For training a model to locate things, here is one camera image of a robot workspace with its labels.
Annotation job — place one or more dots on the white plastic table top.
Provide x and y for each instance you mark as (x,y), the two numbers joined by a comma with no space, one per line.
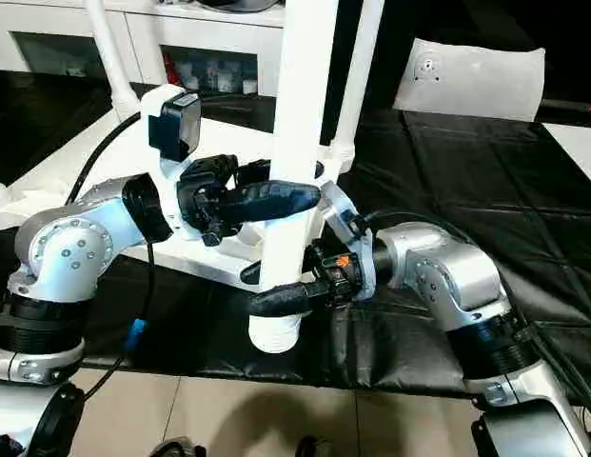
(228,262)

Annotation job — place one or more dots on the small white bottle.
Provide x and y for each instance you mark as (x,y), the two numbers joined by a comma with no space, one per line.
(250,85)

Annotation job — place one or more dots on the red packet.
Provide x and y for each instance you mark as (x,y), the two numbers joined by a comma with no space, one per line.
(169,71)

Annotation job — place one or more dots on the grey and black helmet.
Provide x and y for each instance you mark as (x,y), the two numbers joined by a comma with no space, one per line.
(238,5)

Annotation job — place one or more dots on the black work mat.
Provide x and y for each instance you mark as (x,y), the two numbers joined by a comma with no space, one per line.
(490,190)

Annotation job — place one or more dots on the black robot foot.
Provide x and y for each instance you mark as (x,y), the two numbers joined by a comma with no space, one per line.
(178,448)

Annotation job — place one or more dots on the black cabinet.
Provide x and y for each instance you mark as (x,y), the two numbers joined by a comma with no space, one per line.
(399,28)

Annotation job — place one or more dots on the white cabinet with glass doors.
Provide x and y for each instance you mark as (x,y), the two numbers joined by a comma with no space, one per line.
(62,28)

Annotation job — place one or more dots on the white chair back panel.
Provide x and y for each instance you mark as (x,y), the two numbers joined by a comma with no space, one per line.
(476,81)

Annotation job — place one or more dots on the white sheet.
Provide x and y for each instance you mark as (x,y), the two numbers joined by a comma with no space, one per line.
(576,147)

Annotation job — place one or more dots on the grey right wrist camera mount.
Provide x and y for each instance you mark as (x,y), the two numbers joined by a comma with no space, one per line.
(342,209)

